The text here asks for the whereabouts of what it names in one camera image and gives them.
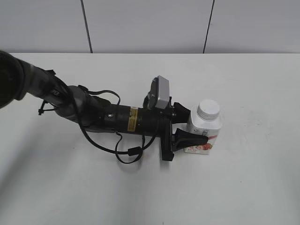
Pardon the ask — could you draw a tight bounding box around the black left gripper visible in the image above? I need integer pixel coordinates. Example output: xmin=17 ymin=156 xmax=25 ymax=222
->
xmin=160 ymin=97 xmax=209 ymax=161

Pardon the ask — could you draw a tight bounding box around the white strawberry drink bottle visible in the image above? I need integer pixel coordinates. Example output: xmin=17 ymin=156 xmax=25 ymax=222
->
xmin=184 ymin=105 xmax=222 ymax=155

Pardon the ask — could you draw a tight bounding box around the white bottle cap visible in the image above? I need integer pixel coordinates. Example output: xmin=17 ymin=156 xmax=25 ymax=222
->
xmin=197 ymin=99 xmax=220 ymax=121

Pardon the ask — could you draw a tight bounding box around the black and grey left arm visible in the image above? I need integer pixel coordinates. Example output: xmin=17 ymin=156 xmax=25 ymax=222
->
xmin=0 ymin=51 xmax=209 ymax=161

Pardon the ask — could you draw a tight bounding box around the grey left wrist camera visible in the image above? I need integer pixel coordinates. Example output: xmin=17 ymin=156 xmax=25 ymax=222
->
xmin=143 ymin=75 xmax=170 ymax=110

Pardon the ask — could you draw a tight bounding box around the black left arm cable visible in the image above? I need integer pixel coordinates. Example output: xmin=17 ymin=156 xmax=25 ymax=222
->
xmin=69 ymin=84 xmax=156 ymax=164

